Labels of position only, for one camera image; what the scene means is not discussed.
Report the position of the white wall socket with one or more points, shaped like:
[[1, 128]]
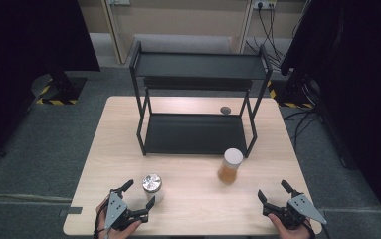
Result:
[[264, 4]]

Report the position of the glass jar with silver lid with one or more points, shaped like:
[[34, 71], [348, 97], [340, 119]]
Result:
[[153, 187]]

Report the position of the beige wooden partition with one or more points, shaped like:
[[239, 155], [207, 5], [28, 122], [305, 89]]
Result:
[[184, 20]]

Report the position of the black curtain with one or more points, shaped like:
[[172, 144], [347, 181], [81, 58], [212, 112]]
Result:
[[19, 49], [360, 83]]

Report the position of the black metal shelf rack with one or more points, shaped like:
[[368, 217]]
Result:
[[194, 132]]

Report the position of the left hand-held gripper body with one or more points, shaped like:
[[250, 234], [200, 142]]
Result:
[[115, 209]]

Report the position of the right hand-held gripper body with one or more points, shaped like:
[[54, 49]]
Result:
[[302, 207]]

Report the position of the stand base with striped tape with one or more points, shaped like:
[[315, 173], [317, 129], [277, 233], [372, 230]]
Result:
[[58, 91], [289, 96]]

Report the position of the grey round table grommet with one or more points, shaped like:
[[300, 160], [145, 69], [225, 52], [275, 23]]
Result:
[[225, 110]]

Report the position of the person's left hand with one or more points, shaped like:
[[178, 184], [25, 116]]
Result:
[[125, 233]]

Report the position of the orange jar with white lid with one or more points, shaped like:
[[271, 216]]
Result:
[[230, 167]]

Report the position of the person's right hand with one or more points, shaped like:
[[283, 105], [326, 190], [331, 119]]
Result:
[[282, 229]]

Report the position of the grey floor tape piece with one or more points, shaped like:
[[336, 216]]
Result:
[[71, 211]]

